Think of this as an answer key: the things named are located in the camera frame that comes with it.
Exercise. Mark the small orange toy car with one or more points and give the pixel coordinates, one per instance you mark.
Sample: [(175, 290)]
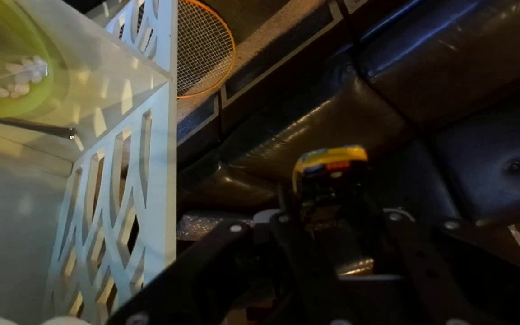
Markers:
[(331, 176)]

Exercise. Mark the orange rimmed mesh strainer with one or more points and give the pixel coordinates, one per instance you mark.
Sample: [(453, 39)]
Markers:
[(206, 50)]

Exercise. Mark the cream wooden shelf unit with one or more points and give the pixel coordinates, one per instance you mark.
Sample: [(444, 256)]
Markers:
[(87, 182)]

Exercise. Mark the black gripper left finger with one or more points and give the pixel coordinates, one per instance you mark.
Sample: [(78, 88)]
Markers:
[(233, 267)]

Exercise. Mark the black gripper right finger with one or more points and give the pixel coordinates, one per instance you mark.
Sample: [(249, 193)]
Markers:
[(459, 274)]

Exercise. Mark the black leather sofa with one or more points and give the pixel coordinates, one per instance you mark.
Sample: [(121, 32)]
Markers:
[(434, 102)]

